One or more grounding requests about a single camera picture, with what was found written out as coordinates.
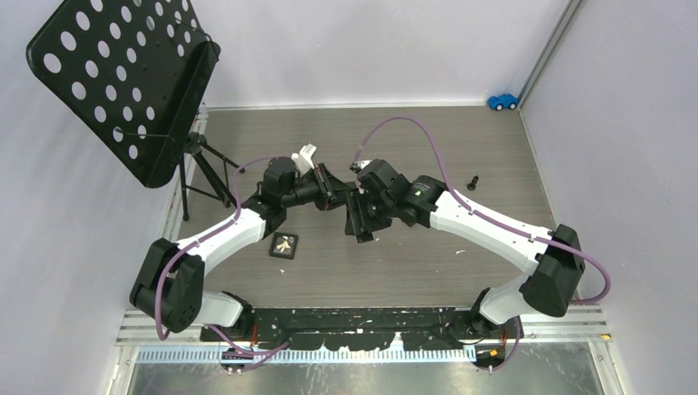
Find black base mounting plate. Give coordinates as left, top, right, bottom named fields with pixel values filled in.
left=193, top=304, right=523, bottom=351

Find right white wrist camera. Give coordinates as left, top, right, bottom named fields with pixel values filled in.
left=350, top=160, right=370, bottom=174

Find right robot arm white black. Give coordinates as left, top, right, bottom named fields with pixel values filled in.
left=345, top=159, right=585, bottom=338

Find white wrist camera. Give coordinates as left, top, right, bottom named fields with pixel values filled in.
left=291, top=143, right=317, bottom=175
left=350, top=160, right=370, bottom=174

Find small black knob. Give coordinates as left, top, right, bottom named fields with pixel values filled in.
left=467, top=175, right=479, bottom=191

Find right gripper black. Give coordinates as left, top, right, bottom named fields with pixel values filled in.
left=345, top=186, right=396, bottom=235

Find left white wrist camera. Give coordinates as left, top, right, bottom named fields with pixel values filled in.
left=291, top=143, right=317, bottom=175

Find black perforated music stand tray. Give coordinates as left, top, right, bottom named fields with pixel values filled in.
left=26, top=1, right=221, bottom=188

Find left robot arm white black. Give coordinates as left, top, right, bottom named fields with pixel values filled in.
left=129, top=156, right=356, bottom=341

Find purple cable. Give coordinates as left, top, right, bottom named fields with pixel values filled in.
left=154, top=156, right=274, bottom=342
left=353, top=117, right=612, bottom=306

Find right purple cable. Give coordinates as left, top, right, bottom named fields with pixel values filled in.
left=353, top=117, right=612, bottom=306

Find small black square tray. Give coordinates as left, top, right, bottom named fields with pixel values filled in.
left=268, top=232, right=299, bottom=260

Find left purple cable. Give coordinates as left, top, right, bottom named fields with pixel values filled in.
left=154, top=156, right=274, bottom=342

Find blue toy car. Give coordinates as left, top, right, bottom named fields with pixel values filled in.
left=486, top=93, right=519, bottom=111

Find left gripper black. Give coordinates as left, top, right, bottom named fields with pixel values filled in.
left=282, top=165, right=349, bottom=212

